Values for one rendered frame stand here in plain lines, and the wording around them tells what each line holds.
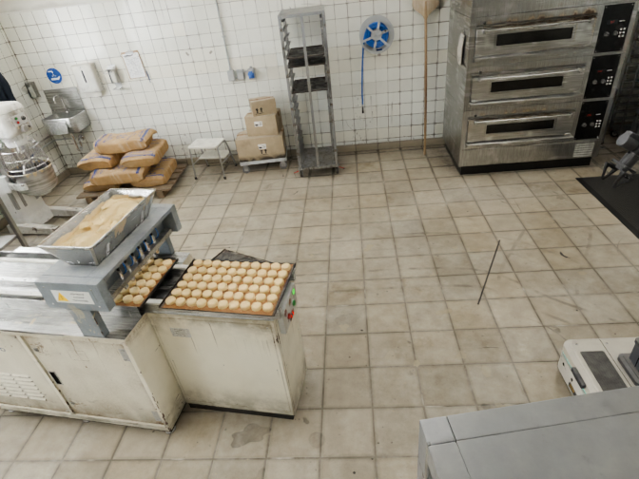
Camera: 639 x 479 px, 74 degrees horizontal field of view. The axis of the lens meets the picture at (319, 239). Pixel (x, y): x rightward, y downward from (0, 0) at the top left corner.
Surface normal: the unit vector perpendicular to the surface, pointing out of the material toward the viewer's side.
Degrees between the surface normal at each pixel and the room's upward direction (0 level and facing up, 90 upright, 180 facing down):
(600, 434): 0
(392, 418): 0
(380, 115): 90
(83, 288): 90
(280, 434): 0
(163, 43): 90
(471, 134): 91
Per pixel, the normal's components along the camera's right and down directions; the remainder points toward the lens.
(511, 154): -0.07, 0.56
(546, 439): -0.11, -0.83
